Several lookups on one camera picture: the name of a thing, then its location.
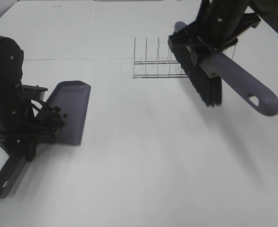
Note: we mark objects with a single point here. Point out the purple hand brush black bristles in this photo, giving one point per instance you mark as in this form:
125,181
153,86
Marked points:
208,75

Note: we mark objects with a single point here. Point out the pile of coffee beans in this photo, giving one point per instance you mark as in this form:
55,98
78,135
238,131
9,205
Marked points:
56,118

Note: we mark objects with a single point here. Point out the purple plastic dustpan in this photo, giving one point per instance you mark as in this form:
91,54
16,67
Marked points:
73,98

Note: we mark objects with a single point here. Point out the chrome wire dish rack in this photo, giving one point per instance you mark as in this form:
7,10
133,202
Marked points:
152,60

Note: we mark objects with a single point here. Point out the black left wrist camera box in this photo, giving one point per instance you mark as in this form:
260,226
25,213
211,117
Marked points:
34,92

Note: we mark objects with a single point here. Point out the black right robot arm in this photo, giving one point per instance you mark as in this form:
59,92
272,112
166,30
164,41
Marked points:
212,3

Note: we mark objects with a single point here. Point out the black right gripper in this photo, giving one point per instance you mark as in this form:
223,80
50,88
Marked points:
215,29

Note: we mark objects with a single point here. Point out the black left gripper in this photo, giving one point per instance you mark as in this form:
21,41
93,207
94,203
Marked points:
25,128

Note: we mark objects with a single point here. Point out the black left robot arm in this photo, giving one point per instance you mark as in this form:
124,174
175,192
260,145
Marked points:
11,60

